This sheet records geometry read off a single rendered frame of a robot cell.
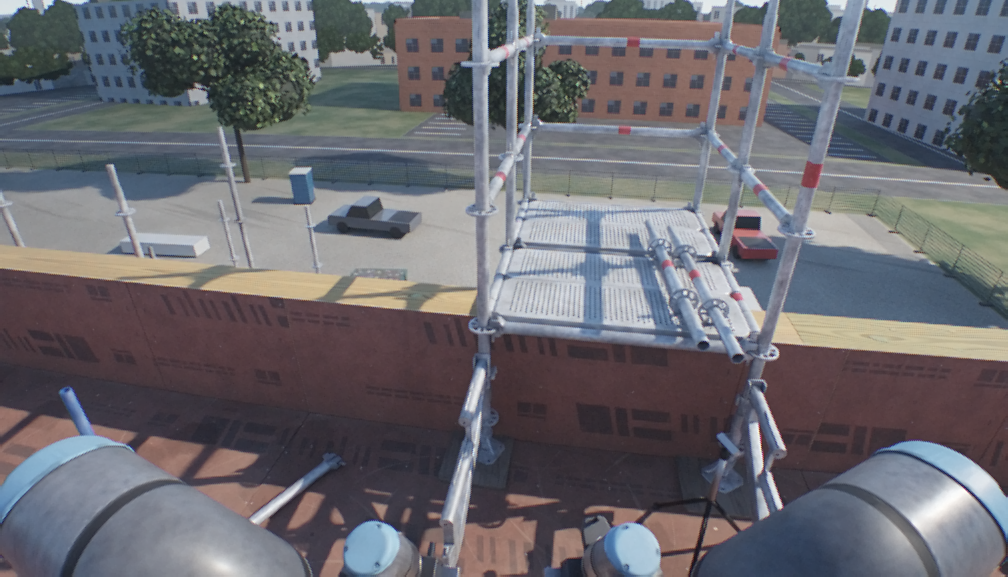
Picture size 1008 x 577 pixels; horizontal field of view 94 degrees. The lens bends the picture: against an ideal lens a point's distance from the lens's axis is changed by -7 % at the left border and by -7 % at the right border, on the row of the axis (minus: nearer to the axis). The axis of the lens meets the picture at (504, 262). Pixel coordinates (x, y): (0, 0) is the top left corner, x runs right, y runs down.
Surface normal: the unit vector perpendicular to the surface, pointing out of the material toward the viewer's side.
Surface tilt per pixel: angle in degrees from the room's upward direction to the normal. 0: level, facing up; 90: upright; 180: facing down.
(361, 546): 19
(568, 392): 90
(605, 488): 0
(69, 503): 15
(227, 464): 0
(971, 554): 55
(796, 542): 38
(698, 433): 90
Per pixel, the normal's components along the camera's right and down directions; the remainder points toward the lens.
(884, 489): -0.10, -0.97
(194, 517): 0.51, -0.84
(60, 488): -0.10, -0.75
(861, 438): -0.15, 0.44
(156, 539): 0.37, -0.74
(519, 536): 0.00, -0.89
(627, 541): 0.14, -0.70
